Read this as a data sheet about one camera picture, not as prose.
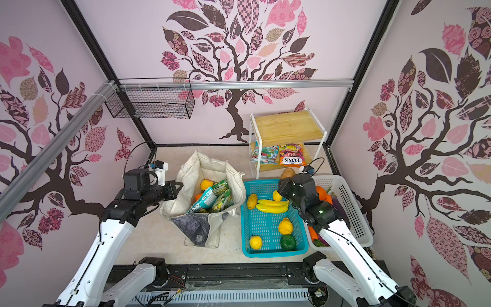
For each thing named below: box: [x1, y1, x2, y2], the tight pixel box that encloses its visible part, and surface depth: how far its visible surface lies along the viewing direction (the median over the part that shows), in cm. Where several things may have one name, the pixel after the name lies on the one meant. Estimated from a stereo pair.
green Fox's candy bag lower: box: [250, 140, 280, 165], surface depth 92 cm
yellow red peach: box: [200, 179, 214, 191], surface depth 97 cm
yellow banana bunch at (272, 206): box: [255, 198, 290, 214], surface depth 91 cm
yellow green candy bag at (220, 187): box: [212, 178, 229, 197], surface depth 96 cm
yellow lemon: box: [249, 235, 263, 251], surface depth 80 cm
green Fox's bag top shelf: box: [187, 186, 218, 213], surface depth 77 cm
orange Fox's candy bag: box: [278, 143, 307, 168], surface depth 93 cm
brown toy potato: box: [280, 167, 296, 180], surface depth 75 cm
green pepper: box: [280, 234, 297, 252], surface depth 79 cm
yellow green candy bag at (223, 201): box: [212, 187, 235, 213], surface depth 79 cm
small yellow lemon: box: [272, 190, 284, 202], surface depth 94 cm
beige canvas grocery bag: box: [159, 150, 247, 249], surface depth 79 cm
